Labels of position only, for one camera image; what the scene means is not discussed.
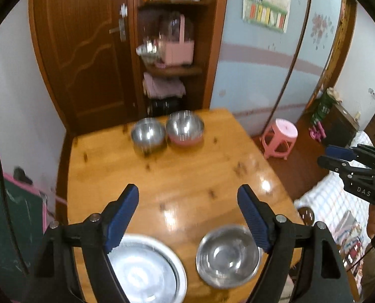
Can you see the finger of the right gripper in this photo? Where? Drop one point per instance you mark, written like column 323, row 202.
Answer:
column 338, row 152

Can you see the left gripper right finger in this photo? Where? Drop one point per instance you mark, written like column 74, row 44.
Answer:
column 321, row 276

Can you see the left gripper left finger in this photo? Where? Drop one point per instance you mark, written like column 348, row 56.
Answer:
column 54, row 276

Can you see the white patterned plate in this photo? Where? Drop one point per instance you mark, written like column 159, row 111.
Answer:
column 148, row 271

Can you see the large steel bowl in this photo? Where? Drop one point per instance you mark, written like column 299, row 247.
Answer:
column 228, row 257

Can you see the dark wooden nightstand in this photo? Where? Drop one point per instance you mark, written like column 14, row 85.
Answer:
column 331, row 123

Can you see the bed with patterned sheet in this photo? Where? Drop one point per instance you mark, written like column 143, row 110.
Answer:
column 348, row 218

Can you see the pink plastic stool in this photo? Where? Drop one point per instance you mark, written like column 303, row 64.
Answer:
column 279, row 139

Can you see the pink-based steel bowl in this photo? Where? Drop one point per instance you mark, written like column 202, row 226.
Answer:
column 185, row 128

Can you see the small steel bowl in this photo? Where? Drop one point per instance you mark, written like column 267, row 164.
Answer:
column 148, row 136

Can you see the folded pink cloth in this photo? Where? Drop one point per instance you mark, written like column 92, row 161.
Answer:
column 160, row 88

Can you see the pink storage box clear lid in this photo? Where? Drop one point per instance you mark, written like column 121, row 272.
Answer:
column 176, row 40

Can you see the wooden corner shelf unit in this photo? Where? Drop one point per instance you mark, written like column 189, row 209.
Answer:
column 198, row 78

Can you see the brown wooden door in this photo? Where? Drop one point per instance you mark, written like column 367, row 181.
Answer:
column 84, row 56

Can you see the wall poster chart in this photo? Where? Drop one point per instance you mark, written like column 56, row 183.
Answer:
column 272, row 14

